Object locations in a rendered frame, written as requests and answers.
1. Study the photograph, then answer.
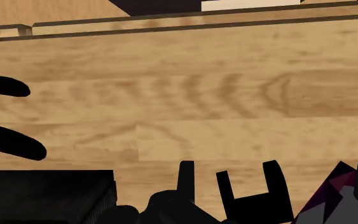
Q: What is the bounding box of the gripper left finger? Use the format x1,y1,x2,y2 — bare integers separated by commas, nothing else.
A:
98,160,223,224

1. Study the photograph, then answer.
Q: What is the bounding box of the purple grey faceted object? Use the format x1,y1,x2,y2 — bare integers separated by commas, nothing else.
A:
291,160,358,224

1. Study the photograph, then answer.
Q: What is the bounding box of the light wooden table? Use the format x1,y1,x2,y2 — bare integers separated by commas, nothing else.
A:
0,1,358,224

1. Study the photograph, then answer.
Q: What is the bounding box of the black flat box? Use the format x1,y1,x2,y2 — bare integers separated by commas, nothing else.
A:
0,169,118,224

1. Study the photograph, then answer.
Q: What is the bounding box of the black rounded bar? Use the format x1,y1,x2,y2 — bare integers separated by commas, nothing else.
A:
0,122,48,162
0,75,32,98

